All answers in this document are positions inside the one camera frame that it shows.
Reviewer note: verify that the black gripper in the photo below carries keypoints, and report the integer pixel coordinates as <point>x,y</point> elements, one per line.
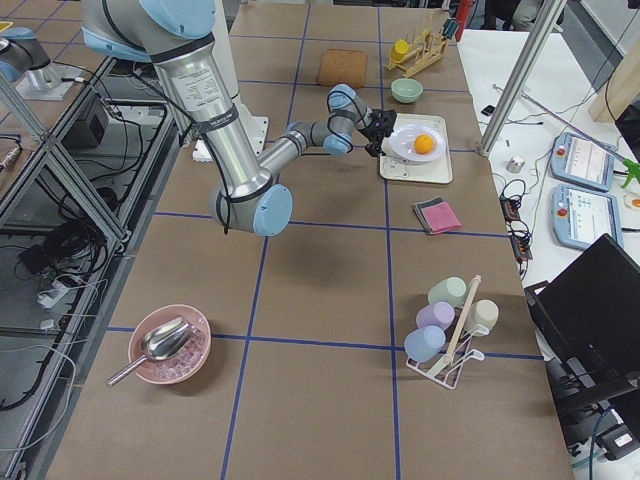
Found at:
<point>371,133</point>

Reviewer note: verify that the white round plate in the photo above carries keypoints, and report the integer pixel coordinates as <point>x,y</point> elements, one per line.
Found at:
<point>402,139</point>

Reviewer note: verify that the orange fruit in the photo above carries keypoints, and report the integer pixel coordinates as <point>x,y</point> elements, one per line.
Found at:
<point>424,144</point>

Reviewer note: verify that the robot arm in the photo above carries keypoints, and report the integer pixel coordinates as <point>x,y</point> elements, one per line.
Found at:
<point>177,38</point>

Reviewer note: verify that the cream bear tray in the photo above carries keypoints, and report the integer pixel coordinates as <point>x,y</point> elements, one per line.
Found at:
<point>392,167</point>

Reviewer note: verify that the green bowl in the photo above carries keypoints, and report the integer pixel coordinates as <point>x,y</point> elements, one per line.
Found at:
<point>406,90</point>

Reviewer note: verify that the grey cloth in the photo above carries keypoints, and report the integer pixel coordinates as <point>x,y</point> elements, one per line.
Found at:
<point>425,206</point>

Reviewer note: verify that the wooden cutting board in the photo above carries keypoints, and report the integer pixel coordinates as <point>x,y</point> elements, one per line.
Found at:
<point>339,66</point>

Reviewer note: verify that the pink cloth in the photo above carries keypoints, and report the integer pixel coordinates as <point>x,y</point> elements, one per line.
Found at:
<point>453,222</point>

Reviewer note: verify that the yellow mug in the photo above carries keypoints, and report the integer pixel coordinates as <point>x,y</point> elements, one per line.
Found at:
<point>399,51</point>

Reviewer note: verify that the wooden drying rack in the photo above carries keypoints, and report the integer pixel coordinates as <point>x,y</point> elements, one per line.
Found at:
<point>427,45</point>

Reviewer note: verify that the green cup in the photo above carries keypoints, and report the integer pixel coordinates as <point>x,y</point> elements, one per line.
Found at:
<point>452,290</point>

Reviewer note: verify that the purple cup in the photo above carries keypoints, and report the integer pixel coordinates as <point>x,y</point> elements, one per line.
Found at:
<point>440,314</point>

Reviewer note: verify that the beige cup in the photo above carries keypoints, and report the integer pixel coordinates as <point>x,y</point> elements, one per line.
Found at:
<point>483,312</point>

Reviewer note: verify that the blue cup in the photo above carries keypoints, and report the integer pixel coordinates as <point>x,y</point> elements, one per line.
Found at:
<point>424,343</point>

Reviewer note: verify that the upper teach pendant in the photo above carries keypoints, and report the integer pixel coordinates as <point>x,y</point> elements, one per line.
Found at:
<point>582,162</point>

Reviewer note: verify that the teach pendant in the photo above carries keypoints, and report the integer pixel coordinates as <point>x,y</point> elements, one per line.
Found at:
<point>582,162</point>
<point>581,216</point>

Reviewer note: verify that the lower teach pendant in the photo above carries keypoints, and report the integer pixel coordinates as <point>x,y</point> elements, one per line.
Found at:
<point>581,216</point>

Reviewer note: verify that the black laptop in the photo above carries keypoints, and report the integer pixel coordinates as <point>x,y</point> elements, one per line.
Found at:
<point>589,316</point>

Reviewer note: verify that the metal scoop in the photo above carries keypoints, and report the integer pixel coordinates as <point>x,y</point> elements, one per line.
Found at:
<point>159,344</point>

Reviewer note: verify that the pink bowl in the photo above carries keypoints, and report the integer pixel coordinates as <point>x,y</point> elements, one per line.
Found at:
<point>187,361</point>

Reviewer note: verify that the wooden rack handle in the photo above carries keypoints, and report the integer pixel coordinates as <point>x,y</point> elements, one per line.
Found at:
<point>462,320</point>

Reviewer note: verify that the aluminium frame post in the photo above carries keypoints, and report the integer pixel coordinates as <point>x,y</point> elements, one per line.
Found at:
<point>537,18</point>

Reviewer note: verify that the white wire cup rack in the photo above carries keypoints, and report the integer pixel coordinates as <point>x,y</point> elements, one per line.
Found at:
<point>447,369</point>

